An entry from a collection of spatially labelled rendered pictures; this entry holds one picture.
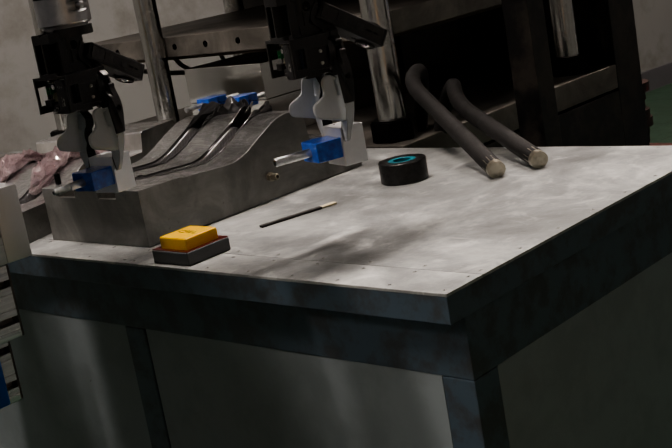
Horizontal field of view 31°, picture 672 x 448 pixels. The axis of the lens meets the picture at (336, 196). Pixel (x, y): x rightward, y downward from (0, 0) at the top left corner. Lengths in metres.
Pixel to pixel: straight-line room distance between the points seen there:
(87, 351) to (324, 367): 0.56
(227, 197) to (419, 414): 0.58
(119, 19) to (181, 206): 2.93
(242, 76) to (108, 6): 2.02
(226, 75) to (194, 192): 0.96
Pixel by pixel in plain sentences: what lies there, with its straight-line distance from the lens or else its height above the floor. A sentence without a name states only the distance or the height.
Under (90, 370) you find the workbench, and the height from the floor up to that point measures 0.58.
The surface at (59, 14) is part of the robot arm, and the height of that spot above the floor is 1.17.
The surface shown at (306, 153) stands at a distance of 1.63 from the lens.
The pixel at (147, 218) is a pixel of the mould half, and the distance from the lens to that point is 1.84.
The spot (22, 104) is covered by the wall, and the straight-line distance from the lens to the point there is 4.55.
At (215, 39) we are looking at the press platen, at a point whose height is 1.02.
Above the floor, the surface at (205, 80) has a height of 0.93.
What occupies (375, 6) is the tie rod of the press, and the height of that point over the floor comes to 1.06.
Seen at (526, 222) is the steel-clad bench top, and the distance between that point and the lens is 1.61.
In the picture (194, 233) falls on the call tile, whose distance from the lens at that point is 1.71.
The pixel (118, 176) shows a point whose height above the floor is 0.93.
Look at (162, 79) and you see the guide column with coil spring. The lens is 2.98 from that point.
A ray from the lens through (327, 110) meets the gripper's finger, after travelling 1.60.
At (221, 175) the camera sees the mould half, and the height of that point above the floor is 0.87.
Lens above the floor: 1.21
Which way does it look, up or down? 12 degrees down
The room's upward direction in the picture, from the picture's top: 10 degrees counter-clockwise
